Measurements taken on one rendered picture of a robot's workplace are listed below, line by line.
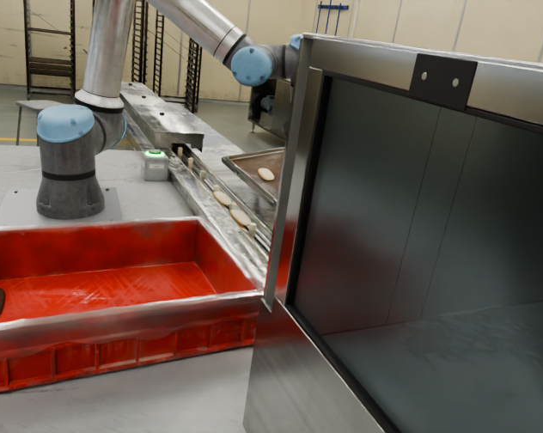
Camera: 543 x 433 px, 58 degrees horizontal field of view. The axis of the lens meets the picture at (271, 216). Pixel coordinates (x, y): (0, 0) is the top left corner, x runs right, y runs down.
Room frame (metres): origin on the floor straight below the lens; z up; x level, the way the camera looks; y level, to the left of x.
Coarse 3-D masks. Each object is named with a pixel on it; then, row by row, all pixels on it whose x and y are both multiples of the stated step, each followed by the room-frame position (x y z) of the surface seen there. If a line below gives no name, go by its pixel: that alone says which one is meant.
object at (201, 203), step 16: (144, 144) 1.82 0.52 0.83; (176, 160) 1.56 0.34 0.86; (176, 176) 1.38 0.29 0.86; (192, 176) 1.41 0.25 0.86; (192, 192) 1.26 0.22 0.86; (208, 192) 1.28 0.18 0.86; (192, 208) 1.21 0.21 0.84; (208, 208) 1.16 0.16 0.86; (224, 224) 1.07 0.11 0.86; (240, 240) 0.99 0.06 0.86; (240, 256) 0.91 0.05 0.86; (256, 256) 0.92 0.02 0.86; (256, 272) 0.85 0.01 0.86
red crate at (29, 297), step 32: (32, 288) 0.74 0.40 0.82; (64, 288) 0.76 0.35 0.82; (96, 288) 0.77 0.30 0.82; (128, 288) 0.79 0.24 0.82; (160, 288) 0.80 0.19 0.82; (192, 288) 0.82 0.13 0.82; (0, 320) 0.64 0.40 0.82; (224, 320) 0.64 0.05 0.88; (64, 352) 0.53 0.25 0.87; (96, 352) 0.55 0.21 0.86; (128, 352) 0.58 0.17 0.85; (160, 352) 0.60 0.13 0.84; (192, 352) 0.62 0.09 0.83; (0, 384) 0.50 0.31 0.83; (32, 384) 0.51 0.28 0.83
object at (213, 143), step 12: (180, 108) 2.81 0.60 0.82; (192, 120) 2.50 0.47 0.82; (132, 132) 2.05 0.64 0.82; (204, 132) 2.26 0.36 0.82; (216, 132) 2.29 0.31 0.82; (120, 144) 2.38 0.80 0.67; (132, 144) 2.06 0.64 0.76; (204, 144) 2.02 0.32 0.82; (216, 144) 2.05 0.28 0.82; (228, 144) 2.08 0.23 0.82
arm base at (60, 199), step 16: (48, 176) 1.02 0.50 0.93; (64, 176) 1.02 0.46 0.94; (80, 176) 1.04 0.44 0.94; (48, 192) 1.03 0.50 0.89; (64, 192) 1.02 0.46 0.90; (80, 192) 1.03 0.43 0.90; (96, 192) 1.07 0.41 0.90; (48, 208) 1.01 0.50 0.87; (64, 208) 1.01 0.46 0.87; (80, 208) 1.02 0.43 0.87; (96, 208) 1.05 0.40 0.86
